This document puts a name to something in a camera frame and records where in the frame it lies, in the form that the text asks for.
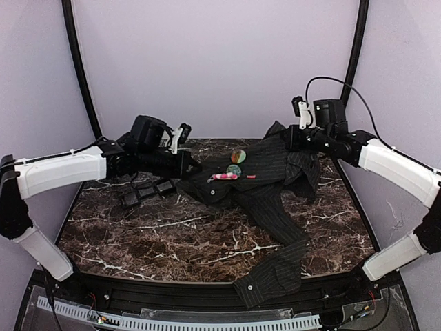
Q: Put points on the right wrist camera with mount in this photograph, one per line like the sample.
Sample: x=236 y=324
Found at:
x=304 y=112

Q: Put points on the black pinstriped garment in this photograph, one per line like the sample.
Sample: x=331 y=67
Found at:
x=276 y=170

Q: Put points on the black left corner frame post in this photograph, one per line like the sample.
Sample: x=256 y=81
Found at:
x=73 y=40

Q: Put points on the black box left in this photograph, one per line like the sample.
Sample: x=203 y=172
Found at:
x=129 y=200

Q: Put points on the pink white beaded brooch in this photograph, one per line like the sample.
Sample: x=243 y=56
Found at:
x=223 y=177

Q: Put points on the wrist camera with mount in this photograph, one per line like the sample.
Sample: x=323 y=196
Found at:
x=178 y=137
x=304 y=112

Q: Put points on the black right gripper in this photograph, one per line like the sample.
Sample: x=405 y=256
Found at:
x=291 y=138

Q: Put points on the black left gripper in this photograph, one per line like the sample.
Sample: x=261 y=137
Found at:
x=186 y=165

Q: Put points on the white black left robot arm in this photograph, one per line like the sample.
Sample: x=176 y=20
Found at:
x=150 y=146

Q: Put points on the black front frame rail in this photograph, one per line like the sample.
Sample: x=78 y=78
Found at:
x=117 y=294

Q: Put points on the black right corner frame post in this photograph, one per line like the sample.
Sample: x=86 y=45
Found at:
x=358 y=37

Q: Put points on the teal round button brooch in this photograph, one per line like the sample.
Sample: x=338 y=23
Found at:
x=234 y=169

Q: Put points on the black corner frame post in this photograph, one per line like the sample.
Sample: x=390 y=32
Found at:
x=73 y=40
x=358 y=37

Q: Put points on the orange green round brooch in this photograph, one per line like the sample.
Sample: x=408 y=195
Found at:
x=238 y=156

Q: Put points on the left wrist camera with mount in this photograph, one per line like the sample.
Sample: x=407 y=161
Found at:
x=178 y=137

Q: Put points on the black box right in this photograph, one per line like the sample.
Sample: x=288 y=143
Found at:
x=165 y=188

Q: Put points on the white slotted cable duct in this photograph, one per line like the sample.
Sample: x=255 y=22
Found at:
x=151 y=319

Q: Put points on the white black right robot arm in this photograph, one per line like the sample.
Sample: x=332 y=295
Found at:
x=323 y=128

